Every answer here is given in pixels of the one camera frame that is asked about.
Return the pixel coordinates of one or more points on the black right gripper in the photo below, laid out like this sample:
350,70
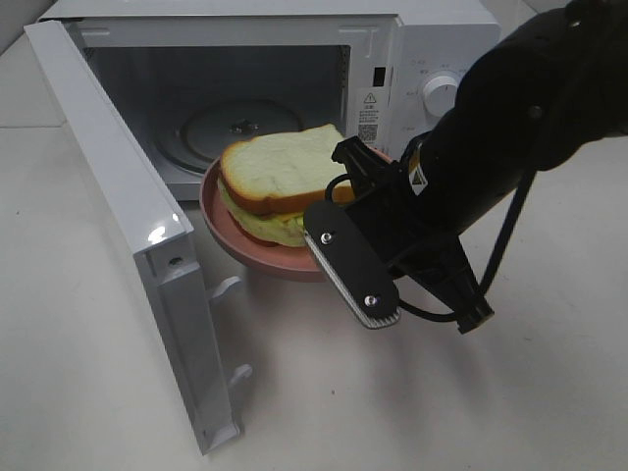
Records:
387,213

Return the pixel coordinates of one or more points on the pink round plate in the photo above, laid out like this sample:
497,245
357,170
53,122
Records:
292,263

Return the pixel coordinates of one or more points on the toast sandwich with lettuce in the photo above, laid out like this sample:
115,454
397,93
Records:
267,182

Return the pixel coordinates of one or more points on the white microwave door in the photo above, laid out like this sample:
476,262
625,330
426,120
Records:
156,231

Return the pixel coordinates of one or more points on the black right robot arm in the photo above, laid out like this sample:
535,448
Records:
553,85

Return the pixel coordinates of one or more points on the white warning label sticker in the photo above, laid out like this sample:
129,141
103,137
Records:
369,113

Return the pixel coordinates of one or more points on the white upper power knob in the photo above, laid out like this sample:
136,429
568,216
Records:
439,92

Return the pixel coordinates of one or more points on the glass microwave turntable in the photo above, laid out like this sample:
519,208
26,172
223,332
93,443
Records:
194,140

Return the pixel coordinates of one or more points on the white microwave oven body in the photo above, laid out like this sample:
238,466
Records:
154,57

